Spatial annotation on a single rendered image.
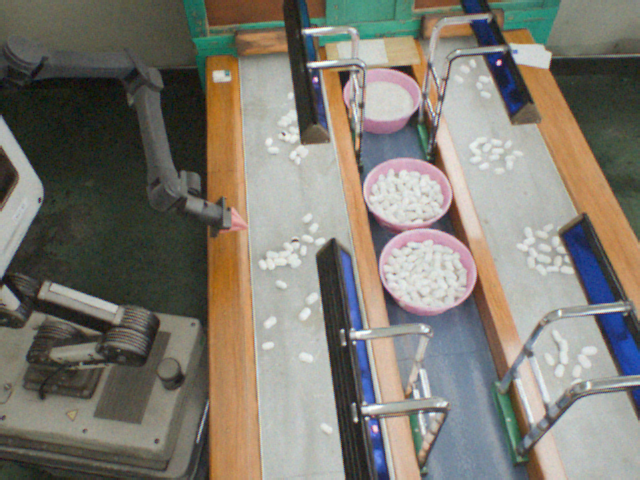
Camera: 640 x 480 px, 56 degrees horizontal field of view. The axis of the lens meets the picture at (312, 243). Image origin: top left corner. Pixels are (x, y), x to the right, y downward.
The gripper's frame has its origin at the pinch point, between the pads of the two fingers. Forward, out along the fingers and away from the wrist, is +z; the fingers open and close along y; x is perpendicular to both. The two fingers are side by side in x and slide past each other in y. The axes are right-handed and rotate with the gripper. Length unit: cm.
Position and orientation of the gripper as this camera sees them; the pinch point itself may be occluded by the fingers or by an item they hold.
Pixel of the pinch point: (244, 227)
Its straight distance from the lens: 166.2
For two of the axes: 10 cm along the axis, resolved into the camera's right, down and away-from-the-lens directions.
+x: -6.3, 5.0, 5.9
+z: 7.7, 3.0, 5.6
